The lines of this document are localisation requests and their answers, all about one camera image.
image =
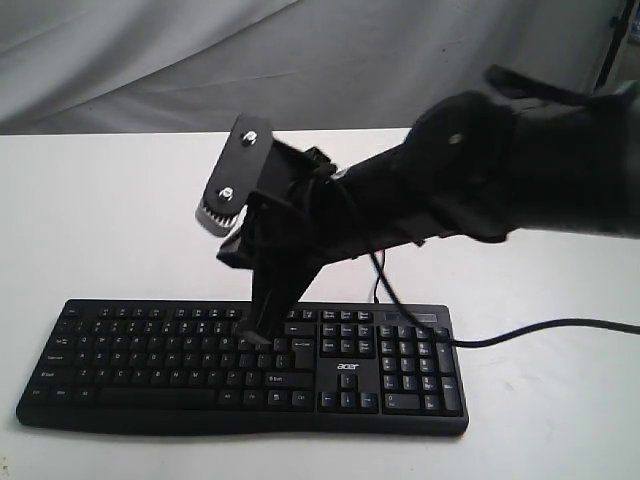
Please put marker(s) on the grey backdrop cloth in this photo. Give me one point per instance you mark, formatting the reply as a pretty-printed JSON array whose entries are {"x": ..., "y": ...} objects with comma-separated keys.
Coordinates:
[{"x": 186, "y": 66}]

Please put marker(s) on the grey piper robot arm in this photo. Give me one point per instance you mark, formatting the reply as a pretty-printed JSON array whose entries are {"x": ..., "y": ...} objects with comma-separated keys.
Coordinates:
[{"x": 544, "y": 158}]

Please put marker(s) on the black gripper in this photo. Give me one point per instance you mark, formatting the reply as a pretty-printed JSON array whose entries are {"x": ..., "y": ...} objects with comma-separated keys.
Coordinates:
[{"x": 379, "y": 203}]

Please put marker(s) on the black tripod stand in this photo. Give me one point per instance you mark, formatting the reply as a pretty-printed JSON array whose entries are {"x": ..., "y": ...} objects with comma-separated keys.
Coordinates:
[{"x": 622, "y": 31}]

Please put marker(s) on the black acer keyboard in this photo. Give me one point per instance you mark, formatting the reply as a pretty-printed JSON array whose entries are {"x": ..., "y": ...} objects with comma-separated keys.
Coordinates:
[{"x": 178, "y": 368}]

